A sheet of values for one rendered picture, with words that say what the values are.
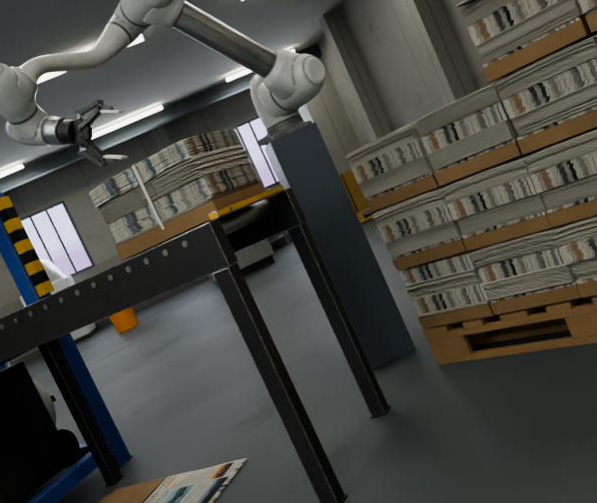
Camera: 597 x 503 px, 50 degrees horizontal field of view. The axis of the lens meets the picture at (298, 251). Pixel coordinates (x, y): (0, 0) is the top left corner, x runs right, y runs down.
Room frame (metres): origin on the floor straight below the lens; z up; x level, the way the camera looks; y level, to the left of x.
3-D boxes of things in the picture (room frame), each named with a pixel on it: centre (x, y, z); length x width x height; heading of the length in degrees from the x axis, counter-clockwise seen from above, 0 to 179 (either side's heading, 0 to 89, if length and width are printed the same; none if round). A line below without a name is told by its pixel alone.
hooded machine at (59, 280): (10.93, 4.16, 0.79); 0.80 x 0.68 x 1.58; 98
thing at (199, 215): (1.86, 0.15, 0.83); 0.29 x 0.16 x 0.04; 152
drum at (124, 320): (9.05, 2.67, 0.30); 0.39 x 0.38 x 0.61; 97
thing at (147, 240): (1.96, 0.35, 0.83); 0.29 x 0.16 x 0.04; 152
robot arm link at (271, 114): (2.61, -0.17, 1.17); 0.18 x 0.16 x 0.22; 33
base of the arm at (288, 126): (2.61, -0.14, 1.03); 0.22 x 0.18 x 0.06; 98
